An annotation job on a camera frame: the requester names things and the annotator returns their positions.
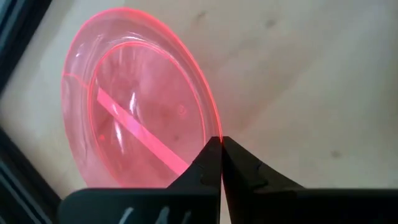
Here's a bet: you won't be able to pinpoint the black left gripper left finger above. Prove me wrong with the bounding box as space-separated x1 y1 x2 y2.
167 136 223 224

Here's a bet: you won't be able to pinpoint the black table frame rail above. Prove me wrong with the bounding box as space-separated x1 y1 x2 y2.
0 0 62 224

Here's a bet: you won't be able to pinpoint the translucent pink plastic plate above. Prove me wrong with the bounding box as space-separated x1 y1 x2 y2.
60 6 224 189

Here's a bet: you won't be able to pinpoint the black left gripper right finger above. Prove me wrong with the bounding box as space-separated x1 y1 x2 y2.
222 136 305 224

